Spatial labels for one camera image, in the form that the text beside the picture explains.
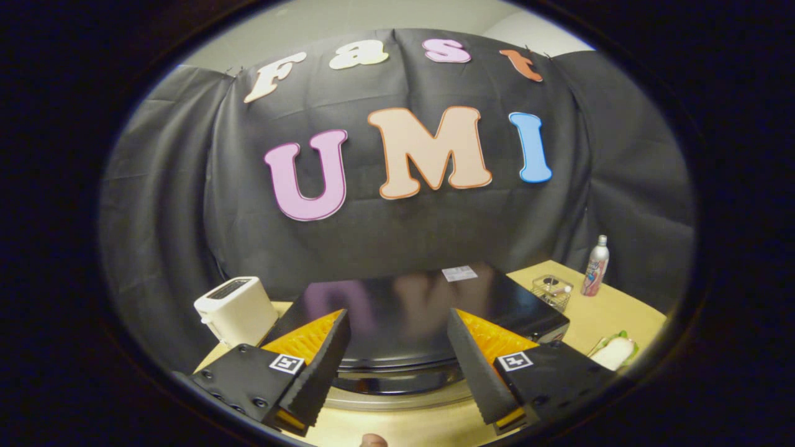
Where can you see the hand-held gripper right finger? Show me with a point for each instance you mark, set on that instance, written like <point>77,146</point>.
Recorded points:
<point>475,366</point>

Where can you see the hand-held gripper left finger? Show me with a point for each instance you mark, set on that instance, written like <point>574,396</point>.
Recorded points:
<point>326,360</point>

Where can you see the black toaster oven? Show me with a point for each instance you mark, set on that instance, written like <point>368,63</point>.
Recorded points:
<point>404,310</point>

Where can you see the lettuce sandwich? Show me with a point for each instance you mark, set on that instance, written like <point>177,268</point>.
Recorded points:
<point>615,352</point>

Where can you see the white slot toaster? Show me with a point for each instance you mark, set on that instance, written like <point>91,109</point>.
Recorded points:
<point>239,310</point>

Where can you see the clear square container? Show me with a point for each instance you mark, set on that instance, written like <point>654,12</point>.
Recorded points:
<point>549,295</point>

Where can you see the small white tube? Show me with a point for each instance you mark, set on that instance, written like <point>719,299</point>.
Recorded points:
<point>560,289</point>

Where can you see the white pink spray bottle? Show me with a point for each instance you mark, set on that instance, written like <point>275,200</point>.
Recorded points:
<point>594,270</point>

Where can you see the black backdrop cloth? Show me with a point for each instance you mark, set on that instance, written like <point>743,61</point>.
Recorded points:
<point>186,205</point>

